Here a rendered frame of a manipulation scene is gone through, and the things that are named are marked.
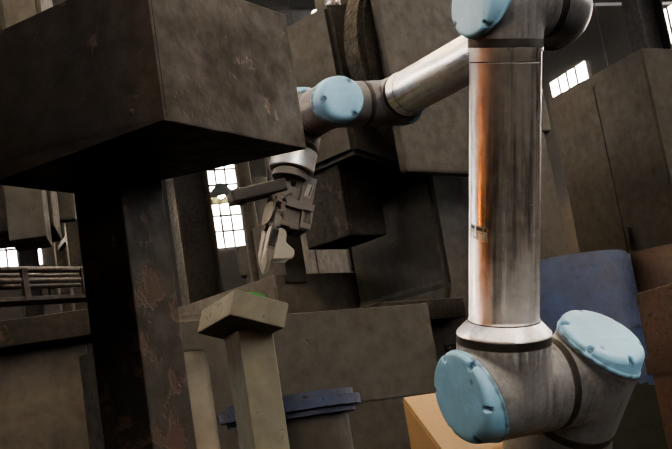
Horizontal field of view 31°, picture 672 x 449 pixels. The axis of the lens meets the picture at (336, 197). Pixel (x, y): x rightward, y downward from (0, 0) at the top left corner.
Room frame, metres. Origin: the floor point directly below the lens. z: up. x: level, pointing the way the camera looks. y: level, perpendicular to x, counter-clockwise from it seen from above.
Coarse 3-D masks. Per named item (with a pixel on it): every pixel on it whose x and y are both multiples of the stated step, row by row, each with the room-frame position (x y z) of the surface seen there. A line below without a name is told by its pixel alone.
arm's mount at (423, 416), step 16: (416, 400) 2.19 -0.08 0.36; (432, 400) 2.20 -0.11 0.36; (416, 416) 2.16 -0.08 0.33; (432, 416) 2.17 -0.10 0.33; (416, 432) 2.17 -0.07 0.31; (432, 432) 2.13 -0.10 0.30; (448, 432) 2.14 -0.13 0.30; (416, 448) 2.18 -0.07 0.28; (432, 448) 2.13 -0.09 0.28; (448, 448) 2.11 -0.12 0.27; (464, 448) 2.12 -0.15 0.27; (480, 448) 2.13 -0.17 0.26; (496, 448) 2.14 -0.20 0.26
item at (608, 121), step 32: (640, 64) 5.88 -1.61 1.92; (576, 96) 6.35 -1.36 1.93; (608, 96) 6.13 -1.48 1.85; (640, 96) 5.93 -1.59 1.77; (576, 128) 6.40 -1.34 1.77; (608, 128) 6.18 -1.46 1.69; (640, 128) 5.97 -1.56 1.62; (576, 160) 6.44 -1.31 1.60; (608, 160) 6.22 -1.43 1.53; (640, 160) 6.01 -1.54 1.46; (576, 192) 6.49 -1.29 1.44; (608, 192) 6.27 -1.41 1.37; (640, 192) 6.06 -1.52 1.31; (576, 224) 6.54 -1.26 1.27; (608, 224) 6.31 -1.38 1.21; (640, 224) 6.10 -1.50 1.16
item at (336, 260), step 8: (304, 240) 6.78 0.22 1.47; (304, 248) 6.80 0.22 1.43; (304, 256) 6.82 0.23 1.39; (312, 256) 6.70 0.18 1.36; (320, 256) 6.59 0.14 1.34; (328, 256) 6.49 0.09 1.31; (336, 256) 6.39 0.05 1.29; (344, 256) 6.29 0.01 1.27; (352, 256) 6.25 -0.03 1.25; (312, 264) 6.72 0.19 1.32; (320, 264) 6.61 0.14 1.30; (328, 264) 6.51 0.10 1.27; (336, 264) 6.40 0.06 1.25; (344, 264) 6.30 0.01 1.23; (352, 264) 6.24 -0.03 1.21; (312, 272) 6.74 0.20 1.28; (320, 272) 6.63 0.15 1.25; (328, 272) 6.52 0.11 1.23; (336, 272) 6.42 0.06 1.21
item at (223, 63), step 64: (128, 0) 0.97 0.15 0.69; (192, 0) 1.01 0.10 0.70; (0, 64) 1.06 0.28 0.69; (64, 64) 1.01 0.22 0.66; (128, 64) 0.97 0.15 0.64; (192, 64) 1.00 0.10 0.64; (256, 64) 1.08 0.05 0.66; (0, 128) 1.06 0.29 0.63; (64, 128) 1.02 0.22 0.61; (128, 128) 0.98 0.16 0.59; (192, 128) 1.00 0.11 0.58; (256, 128) 1.07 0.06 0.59; (128, 192) 1.10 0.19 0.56; (128, 256) 1.09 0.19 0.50; (128, 320) 1.09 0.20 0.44; (128, 384) 1.10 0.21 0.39; (128, 448) 1.10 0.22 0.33; (192, 448) 1.13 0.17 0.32
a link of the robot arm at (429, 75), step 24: (576, 0) 1.77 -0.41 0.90; (576, 24) 1.80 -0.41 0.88; (456, 48) 2.05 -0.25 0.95; (552, 48) 1.89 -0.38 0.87; (408, 72) 2.19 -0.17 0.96; (432, 72) 2.12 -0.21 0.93; (456, 72) 2.07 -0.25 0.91; (384, 96) 2.26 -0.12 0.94; (408, 96) 2.21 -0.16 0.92; (432, 96) 2.17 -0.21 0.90; (384, 120) 2.30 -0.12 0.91; (408, 120) 2.33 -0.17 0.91
